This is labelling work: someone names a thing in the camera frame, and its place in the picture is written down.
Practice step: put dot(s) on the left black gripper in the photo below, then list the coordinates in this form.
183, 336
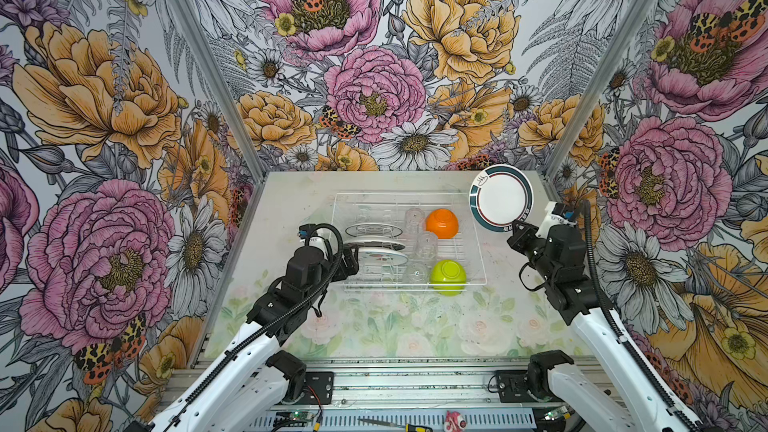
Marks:
350, 261

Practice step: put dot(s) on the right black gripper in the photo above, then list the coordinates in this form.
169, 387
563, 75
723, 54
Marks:
517, 240

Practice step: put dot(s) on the green rimmed white plate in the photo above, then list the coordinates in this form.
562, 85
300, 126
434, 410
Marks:
499, 196

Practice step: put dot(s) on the strawberry pattern white plate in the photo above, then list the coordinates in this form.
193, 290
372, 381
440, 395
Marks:
376, 243

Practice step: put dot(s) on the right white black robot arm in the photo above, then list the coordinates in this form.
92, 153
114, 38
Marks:
645, 402

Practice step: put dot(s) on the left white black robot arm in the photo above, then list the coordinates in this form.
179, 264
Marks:
255, 372

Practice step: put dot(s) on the blue rimmed white plate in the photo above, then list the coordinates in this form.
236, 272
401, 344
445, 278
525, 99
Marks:
381, 257

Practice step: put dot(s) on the orange plastic bowl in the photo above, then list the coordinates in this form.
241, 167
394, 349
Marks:
443, 223

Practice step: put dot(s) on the lime green plastic bowl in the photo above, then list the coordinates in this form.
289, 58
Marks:
448, 278

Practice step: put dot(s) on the green circuit board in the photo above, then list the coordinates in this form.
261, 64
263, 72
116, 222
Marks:
293, 419

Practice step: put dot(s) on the red white small object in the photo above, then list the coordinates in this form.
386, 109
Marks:
454, 422

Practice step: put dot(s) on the aluminium frame rail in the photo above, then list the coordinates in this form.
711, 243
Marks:
390, 384

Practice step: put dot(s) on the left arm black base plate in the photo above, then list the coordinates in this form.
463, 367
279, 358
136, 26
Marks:
317, 390

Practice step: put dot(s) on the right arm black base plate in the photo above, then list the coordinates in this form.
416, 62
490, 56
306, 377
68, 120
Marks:
512, 386

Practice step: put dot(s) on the yellow handled screwdriver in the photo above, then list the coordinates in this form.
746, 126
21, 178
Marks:
408, 427

